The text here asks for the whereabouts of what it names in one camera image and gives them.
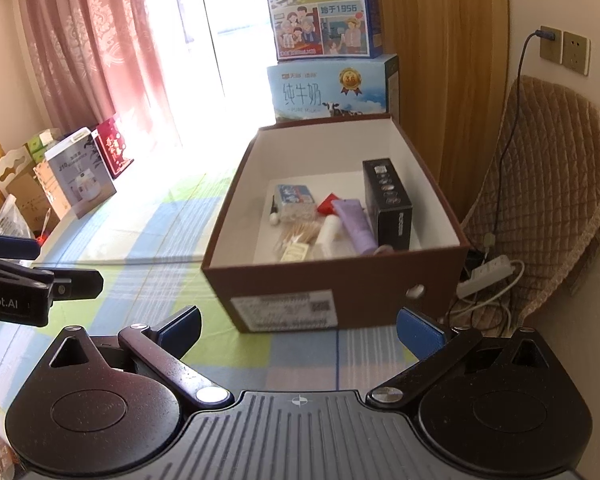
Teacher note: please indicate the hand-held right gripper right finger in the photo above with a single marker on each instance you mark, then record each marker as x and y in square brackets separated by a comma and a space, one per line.
[420, 332]

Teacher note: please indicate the white power strip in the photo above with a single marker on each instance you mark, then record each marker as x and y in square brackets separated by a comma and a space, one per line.
[485, 272]

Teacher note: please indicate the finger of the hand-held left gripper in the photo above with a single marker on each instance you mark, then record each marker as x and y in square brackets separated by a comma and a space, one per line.
[10, 247]
[80, 284]

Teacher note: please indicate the beige wall socket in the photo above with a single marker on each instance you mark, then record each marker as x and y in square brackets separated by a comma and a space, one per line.
[552, 47]
[576, 55]

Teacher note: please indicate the brown shoe box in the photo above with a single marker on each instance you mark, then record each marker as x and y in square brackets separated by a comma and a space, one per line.
[340, 300]

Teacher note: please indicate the red packet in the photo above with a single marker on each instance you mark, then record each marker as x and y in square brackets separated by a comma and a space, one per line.
[329, 205]

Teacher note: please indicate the small cream packet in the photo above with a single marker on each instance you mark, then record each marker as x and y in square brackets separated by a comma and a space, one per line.
[295, 251]

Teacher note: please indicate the bag of cotton swabs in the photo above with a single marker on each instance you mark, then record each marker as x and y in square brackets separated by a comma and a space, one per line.
[300, 232]

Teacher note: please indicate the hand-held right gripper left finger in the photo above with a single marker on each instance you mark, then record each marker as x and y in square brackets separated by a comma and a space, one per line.
[182, 330]

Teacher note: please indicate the illustrated milk carton box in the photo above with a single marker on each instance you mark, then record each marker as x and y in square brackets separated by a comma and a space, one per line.
[325, 10]

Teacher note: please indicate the green tissue pack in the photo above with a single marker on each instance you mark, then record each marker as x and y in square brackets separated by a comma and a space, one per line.
[42, 142]

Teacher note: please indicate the clear printed plastic bag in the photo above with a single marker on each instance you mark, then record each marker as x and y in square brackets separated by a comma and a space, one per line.
[12, 220]

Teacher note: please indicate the wooden cabinet panel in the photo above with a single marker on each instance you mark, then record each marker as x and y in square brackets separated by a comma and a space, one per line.
[455, 85]

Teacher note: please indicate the pink curtain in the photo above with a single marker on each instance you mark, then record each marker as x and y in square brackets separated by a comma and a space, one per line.
[95, 45]

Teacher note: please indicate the white-tipped black stick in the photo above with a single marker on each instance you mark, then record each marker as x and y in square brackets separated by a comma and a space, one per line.
[273, 215]

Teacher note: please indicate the long black box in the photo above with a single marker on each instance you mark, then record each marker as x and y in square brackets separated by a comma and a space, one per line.
[387, 205]

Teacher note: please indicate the plain brown cardboard box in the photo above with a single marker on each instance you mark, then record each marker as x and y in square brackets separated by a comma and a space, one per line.
[32, 205]

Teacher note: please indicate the purple tube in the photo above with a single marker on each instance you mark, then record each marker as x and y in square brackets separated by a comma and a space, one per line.
[355, 227]

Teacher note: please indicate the blue milk carton box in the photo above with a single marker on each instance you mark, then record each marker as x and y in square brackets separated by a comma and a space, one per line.
[330, 87]

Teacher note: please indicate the white humidifier box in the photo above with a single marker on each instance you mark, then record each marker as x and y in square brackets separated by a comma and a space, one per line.
[77, 180]

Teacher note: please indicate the quilted brown chair cover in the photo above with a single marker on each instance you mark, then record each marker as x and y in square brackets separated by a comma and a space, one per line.
[565, 185]

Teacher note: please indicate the small white bottle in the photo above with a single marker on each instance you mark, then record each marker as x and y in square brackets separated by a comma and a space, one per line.
[327, 235]

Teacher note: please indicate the red gift box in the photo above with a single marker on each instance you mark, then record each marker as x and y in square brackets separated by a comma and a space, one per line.
[111, 150]

